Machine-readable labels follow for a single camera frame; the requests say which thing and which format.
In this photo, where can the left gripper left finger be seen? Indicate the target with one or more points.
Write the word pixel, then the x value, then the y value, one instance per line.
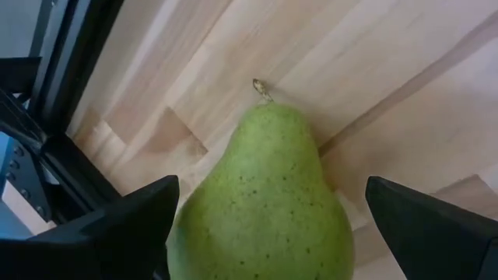
pixel 97 245

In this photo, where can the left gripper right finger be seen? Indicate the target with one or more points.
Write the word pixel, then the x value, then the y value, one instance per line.
pixel 439 241

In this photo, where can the green pear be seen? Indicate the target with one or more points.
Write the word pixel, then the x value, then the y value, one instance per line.
pixel 264 194

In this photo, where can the black aluminium table frame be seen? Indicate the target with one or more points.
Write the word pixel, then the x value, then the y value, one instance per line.
pixel 74 58

